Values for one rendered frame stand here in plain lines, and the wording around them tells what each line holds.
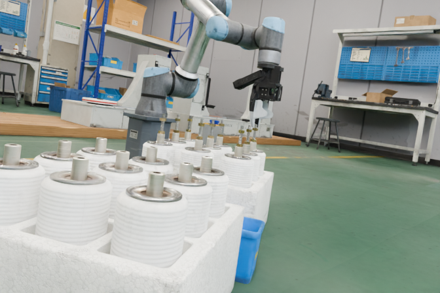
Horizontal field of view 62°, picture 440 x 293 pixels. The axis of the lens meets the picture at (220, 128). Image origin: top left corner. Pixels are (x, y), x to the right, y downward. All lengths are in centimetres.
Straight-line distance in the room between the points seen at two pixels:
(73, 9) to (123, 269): 736
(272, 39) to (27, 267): 96
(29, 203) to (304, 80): 646
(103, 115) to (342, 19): 471
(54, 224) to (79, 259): 7
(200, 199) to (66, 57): 710
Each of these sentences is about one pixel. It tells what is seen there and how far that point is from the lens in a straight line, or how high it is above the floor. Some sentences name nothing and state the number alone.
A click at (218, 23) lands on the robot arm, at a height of 65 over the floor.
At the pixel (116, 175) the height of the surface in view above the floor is 25.
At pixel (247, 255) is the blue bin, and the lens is 86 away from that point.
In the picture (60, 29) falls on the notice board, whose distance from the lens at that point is 758.
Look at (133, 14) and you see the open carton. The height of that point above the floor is 176.
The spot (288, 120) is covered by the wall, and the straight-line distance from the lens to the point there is 696.
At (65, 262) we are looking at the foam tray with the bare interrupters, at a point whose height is 17.
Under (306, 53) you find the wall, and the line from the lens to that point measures 698.
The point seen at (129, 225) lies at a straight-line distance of 48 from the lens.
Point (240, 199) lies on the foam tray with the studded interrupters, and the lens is 96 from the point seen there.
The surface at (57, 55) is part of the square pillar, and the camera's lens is 754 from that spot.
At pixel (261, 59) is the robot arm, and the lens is 123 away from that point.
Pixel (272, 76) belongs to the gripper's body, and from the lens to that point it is 123.
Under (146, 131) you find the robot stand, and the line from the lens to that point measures 166.
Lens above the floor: 38
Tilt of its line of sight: 3 degrees down
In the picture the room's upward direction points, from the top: 8 degrees clockwise
